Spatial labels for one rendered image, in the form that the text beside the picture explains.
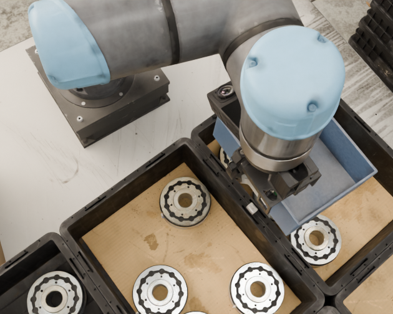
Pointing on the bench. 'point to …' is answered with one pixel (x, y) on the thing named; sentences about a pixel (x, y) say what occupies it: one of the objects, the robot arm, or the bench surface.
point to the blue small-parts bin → (350, 164)
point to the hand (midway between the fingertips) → (254, 171)
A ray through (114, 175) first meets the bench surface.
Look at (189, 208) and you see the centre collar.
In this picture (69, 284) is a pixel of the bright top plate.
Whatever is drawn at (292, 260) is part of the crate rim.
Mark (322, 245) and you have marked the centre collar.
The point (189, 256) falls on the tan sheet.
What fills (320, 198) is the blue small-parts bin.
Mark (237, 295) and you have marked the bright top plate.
